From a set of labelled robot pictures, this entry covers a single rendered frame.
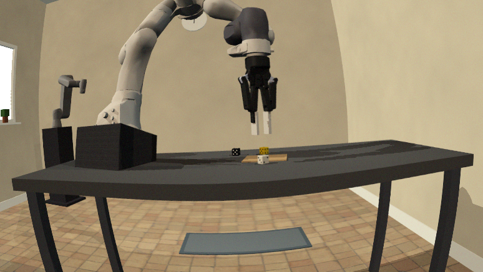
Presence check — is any orange flat mat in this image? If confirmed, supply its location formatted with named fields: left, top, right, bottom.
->
left=241, top=154, right=287, bottom=163

